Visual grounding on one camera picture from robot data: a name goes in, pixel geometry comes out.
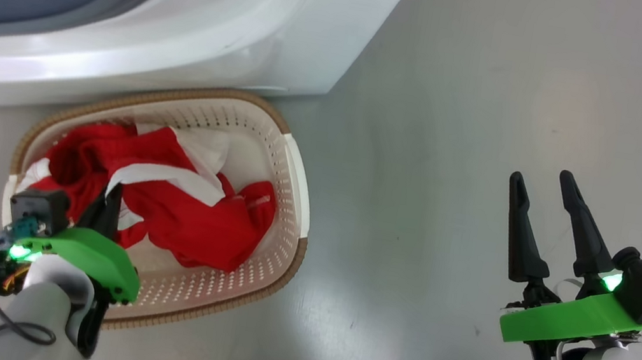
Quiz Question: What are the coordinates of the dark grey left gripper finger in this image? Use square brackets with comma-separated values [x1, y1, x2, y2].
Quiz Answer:
[76, 178, 127, 239]

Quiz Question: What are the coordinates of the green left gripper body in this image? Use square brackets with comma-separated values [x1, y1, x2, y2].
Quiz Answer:
[5, 216, 148, 306]

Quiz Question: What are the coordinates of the red and white garment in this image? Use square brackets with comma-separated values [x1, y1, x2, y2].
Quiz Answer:
[9, 103, 289, 282]

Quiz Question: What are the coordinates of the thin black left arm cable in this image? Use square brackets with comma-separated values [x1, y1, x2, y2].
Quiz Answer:
[0, 298, 63, 360]

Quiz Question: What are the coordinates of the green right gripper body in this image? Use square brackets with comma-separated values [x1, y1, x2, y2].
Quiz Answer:
[495, 254, 642, 360]

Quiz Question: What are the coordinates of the cream laundry basket brown rim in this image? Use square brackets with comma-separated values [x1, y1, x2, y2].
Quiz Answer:
[0, 56, 330, 359]

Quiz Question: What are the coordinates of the white washing machine body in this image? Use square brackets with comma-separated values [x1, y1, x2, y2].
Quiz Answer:
[0, 0, 421, 185]

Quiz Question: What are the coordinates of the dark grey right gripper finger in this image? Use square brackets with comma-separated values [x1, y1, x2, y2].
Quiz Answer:
[493, 170, 566, 289]
[543, 170, 629, 285]

